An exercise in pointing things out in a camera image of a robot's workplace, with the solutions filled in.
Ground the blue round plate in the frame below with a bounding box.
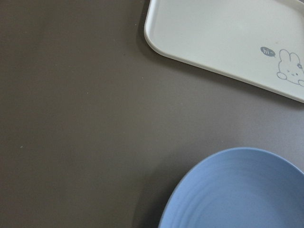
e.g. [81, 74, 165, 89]
[159, 148, 304, 228]

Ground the cream rabbit tray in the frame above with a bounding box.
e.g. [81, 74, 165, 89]
[144, 0, 304, 102]

